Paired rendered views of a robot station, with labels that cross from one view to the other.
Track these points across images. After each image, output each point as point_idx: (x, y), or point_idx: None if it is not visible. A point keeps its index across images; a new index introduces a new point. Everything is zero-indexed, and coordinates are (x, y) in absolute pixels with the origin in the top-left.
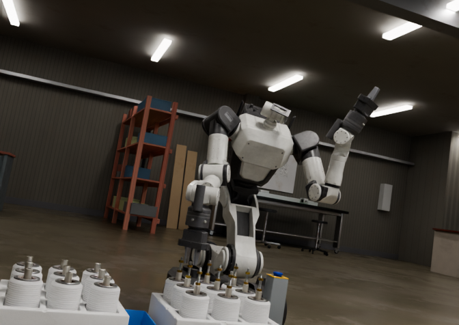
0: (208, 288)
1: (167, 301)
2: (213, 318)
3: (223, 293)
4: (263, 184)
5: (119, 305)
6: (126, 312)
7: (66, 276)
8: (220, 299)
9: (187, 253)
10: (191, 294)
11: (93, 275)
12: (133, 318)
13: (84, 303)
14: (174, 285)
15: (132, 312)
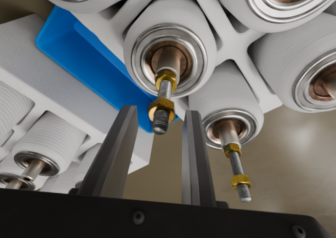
0: (256, 15)
1: (117, 32)
2: (266, 89)
3: (319, 71)
4: None
5: (102, 137)
6: (47, 31)
7: None
8: (300, 111)
9: (124, 175)
10: (219, 148)
11: (21, 164)
12: (62, 16)
13: (78, 158)
14: (133, 79)
15: (52, 22)
